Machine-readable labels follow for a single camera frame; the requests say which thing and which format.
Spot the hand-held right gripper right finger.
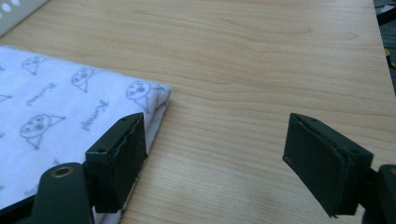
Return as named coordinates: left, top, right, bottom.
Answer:
left=282, top=112, right=375, bottom=218

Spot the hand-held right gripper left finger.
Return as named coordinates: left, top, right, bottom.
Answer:
left=84, top=112, right=149, bottom=215

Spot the white printed cloth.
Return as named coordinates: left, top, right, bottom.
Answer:
left=0, top=45, right=173, bottom=224

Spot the dark clutter beside table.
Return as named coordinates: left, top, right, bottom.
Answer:
left=373, top=0, right=396, bottom=94

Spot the white perforated panel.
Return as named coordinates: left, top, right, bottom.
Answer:
left=0, top=0, right=50, bottom=38

